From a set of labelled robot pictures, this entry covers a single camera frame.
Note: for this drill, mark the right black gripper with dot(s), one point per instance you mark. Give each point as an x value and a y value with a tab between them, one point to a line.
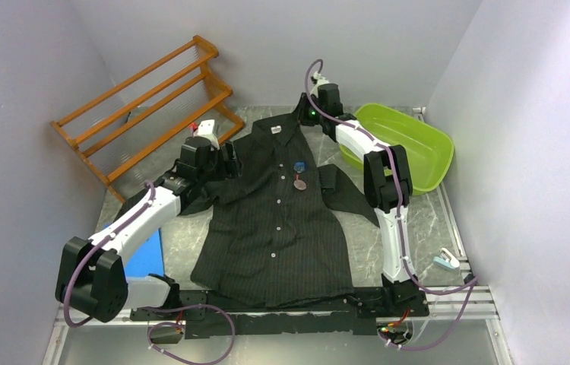
304	103

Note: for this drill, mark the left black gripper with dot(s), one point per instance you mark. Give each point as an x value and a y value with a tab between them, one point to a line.
229	169

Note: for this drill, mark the black pinstriped shirt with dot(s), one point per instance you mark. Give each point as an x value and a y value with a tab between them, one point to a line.
269	244

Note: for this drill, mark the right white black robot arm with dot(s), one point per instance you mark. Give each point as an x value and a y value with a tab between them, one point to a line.
386	182

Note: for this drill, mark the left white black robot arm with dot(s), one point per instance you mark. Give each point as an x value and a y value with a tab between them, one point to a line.
92	283

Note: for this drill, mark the orange wooden shoe rack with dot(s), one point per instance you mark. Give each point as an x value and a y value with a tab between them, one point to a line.
132	132

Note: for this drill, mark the blue flat mat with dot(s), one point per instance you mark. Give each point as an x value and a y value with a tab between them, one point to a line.
148	259

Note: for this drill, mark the lime green plastic basin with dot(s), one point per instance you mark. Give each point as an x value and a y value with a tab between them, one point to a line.
429	150

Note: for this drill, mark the light blue white clip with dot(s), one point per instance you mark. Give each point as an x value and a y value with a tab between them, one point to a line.
447	260

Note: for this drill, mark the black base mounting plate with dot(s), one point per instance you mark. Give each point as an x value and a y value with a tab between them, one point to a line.
276	325

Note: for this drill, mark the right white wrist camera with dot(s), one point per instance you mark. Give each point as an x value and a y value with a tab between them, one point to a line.
317	80

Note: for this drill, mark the aluminium frame rail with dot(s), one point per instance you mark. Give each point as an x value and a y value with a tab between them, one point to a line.
365	303

